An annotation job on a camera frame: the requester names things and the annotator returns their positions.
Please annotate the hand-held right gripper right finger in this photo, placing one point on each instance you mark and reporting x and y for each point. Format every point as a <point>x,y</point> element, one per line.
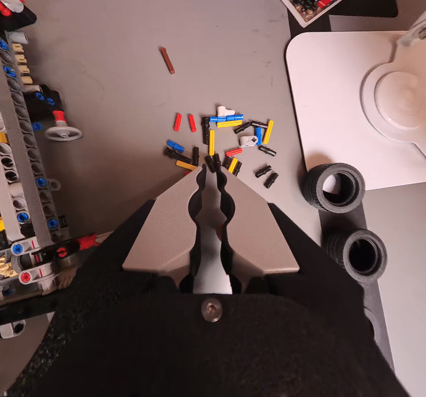
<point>259,233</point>

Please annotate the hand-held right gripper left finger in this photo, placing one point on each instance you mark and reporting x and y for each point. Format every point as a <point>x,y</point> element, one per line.
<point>159,233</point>

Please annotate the pile of small lego pins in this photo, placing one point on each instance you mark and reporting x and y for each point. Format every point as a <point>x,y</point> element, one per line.
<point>229,124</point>

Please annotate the lego car chassis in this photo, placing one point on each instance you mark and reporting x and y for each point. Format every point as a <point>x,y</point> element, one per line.
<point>23,157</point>

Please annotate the brown lego axle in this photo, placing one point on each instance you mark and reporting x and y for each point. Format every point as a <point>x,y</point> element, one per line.
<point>167,60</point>

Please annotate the white desk lamp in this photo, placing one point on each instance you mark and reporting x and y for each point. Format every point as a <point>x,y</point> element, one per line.
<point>326,104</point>

